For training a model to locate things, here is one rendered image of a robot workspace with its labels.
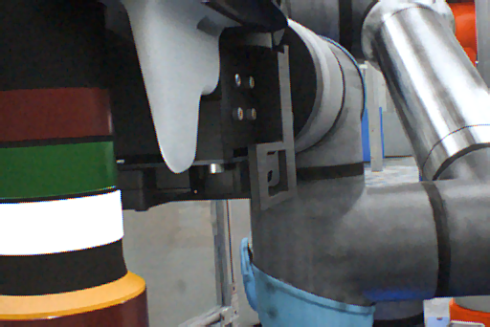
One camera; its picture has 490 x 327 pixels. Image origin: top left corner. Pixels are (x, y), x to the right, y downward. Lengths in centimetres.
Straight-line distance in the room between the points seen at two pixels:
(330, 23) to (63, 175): 59
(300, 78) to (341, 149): 9
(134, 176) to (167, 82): 8
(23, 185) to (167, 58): 5
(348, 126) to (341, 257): 8
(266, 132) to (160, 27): 10
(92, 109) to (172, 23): 3
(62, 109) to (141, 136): 9
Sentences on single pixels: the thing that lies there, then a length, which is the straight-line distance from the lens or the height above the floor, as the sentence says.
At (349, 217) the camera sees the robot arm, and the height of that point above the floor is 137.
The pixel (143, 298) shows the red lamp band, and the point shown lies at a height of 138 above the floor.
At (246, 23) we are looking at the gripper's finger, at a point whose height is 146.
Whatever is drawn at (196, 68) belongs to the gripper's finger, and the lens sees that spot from 20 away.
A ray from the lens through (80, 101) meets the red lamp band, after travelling 17.
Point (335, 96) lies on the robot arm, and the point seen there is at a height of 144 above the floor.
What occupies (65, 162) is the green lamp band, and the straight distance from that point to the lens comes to 16.
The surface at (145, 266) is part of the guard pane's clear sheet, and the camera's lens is 141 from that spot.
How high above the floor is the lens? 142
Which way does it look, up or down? 3 degrees down
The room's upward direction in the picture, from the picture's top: 4 degrees counter-clockwise
